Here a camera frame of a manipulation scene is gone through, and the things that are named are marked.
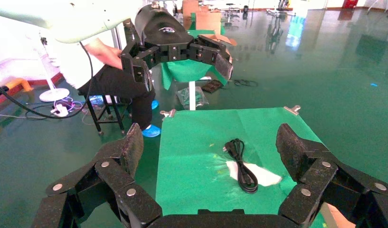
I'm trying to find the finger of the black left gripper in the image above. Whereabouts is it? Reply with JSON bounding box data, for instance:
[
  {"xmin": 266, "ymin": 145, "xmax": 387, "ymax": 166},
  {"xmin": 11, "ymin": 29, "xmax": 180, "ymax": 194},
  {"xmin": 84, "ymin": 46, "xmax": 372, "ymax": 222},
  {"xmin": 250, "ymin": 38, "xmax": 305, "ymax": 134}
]
[
  {"xmin": 187, "ymin": 34, "xmax": 234, "ymax": 81},
  {"xmin": 120, "ymin": 19, "xmax": 160, "ymax": 94}
]

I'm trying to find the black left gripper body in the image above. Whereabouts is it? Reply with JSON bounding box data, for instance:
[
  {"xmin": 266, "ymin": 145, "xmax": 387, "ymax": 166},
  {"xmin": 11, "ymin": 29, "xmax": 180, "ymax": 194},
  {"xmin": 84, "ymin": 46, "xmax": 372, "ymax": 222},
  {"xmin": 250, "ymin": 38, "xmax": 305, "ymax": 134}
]
[{"xmin": 134, "ymin": 4, "xmax": 194, "ymax": 63}]

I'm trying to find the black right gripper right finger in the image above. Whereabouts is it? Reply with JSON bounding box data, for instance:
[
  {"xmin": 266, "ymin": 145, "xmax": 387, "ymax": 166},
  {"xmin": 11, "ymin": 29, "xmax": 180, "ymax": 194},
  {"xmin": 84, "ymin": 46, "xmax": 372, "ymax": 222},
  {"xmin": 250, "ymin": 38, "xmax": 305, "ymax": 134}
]
[{"xmin": 275, "ymin": 123, "xmax": 388, "ymax": 228}]

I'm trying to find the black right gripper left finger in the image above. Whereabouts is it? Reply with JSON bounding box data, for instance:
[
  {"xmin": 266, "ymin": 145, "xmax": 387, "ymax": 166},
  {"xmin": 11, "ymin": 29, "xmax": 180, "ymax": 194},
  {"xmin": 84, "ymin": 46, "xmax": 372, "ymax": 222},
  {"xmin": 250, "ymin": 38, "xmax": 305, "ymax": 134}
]
[{"xmin": 31, "ymin": 123, "xmax": 163, "ymax": 228}]

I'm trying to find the black power cord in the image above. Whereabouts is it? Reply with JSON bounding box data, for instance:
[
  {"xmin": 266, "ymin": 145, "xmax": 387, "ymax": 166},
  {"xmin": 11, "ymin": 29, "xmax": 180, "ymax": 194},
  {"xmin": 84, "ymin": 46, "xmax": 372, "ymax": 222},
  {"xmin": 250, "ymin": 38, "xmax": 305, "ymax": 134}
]
[{"xmin": 223, "ymin": 138, "xmax": 259, "ymax": 194}]

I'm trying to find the cardboard box with open flaps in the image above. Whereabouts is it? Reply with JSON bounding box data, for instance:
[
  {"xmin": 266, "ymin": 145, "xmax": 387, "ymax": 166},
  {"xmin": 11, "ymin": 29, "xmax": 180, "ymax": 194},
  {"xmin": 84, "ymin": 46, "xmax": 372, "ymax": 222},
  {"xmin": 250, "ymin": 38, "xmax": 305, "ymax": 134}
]
[{"xmin": 206, "ymin": 33, "xmax": 238, "ymax": 64}]

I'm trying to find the brown open cardboard box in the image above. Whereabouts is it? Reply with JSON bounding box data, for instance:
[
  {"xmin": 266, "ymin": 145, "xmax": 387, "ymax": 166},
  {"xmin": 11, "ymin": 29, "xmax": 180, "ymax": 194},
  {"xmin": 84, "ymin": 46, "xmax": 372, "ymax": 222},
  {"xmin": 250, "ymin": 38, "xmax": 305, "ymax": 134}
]
[{"xmin": 325, "ymin": 203, "xmax": 356, "ymax": 228}]

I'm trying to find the bare person hand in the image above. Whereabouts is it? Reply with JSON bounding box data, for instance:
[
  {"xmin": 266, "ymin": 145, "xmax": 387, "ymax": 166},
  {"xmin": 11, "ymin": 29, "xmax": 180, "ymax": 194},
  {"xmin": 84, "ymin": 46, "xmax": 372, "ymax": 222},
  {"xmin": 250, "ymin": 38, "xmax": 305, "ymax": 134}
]
[{"xmin": 85, "ymin": 38, "xmax": 123, "ymax": 70}]

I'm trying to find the person in white shirt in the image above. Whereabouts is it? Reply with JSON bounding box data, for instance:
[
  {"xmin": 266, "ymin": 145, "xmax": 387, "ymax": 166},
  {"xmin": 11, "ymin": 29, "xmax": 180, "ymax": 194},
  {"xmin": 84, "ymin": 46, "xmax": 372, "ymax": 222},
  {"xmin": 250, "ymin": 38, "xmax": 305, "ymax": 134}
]
[{"xmin": 52, "ymin": 36, "xmax": 157, "ymax": 130}]

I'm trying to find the plain brown cardboard carton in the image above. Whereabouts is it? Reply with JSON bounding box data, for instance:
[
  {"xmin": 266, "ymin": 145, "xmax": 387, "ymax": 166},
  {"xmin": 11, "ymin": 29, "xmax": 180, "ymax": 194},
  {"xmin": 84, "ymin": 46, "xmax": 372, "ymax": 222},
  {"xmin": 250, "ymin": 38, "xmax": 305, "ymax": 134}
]
[
  {"xmin": 195, "ymin": 12, "xmax": 222, "ymax": 35},
  {"xmin": 182, "ymin": 0, "xmax": 201, "ymax": 30}
]

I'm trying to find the black plastic tray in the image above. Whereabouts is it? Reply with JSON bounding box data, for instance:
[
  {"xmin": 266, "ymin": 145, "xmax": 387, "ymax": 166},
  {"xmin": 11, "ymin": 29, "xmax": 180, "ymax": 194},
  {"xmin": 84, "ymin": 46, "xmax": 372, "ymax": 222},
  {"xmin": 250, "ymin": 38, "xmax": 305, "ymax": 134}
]
[{"xmin": 201, "ymin": 79, "xmax": 223, "ymax": 94}]

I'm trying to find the white table leg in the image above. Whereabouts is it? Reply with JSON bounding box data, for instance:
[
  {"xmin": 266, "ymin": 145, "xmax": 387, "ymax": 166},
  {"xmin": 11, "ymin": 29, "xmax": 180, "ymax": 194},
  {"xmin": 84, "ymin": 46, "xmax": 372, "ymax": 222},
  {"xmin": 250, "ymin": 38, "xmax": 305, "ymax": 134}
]
[{"xmin": 189, "ymin": 81, "xmax": 197, "ymax": 111}]

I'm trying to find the clear plastic bag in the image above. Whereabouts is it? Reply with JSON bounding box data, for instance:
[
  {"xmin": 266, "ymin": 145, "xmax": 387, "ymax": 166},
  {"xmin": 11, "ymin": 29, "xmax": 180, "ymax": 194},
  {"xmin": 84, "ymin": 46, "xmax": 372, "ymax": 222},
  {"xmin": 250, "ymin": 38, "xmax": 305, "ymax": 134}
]
[{"xmin": 176, "ymin": 86, "xmax": 209, "ymax": 110}]

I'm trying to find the silver binder clip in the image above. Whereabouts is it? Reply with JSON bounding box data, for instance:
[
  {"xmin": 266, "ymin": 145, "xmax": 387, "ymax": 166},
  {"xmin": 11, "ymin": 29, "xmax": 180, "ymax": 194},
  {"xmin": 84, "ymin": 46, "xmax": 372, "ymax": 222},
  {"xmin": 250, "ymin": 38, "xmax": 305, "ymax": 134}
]
[
  {"xmin": 160, "ymin": 109, "xmax": 177, "ymax": 122},
  {"xmin": 283, "ymin": 105, "xmax": 302, "ymax": 116}
]

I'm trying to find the black metal stool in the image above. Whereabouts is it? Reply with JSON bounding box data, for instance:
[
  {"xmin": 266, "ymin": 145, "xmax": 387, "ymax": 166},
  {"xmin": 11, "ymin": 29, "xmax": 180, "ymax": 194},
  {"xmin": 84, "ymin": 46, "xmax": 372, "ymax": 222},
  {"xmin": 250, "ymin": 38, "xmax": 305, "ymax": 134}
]
[{"xmin": 79, "ymin": 91, "xmax": 132, "ymax": 136}]

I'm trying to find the white power strip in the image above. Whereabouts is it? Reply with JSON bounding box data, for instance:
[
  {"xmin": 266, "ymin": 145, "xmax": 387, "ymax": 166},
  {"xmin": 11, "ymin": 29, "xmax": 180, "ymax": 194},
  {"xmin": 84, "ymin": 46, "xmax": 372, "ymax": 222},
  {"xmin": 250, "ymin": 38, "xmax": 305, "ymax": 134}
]
[{"xmin": 50, "ymin": 104, "xmax": 69, "ymax": 118}]

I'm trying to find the white standing fan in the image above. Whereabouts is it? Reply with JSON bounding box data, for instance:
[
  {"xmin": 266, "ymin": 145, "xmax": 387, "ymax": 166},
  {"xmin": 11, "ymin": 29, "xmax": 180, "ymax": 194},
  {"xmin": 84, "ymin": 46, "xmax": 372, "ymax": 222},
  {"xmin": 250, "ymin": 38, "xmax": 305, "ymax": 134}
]
[{"xmin": 33, "ymin": 29, "xmax": 70, "ymax": 103}]

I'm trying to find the red cabinet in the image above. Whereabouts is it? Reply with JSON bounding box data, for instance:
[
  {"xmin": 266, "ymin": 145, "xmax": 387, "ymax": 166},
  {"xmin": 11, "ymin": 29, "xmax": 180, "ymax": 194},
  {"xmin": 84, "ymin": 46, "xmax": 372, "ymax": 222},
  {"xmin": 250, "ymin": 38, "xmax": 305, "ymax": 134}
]
[{"xmin": 342, "ymin": 0, "xmax": 360, "ymax": 10}]

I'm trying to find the black cable coil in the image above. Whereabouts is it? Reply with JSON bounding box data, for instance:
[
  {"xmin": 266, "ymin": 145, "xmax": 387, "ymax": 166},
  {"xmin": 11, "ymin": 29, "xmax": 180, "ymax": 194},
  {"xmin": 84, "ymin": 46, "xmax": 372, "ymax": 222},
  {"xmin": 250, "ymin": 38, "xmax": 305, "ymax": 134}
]
[{"xmin": 233, "ymin": 78, "xmax": 259, "ymax": 88}]

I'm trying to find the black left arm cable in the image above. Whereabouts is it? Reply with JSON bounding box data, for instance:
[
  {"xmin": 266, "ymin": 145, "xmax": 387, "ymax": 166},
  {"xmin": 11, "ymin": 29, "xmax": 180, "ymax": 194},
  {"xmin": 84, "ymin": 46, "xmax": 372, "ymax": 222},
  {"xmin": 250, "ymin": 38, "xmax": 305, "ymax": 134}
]
[{"xmin": 0, "ymin": 41, "xmax": 95, "ymax": 120}]

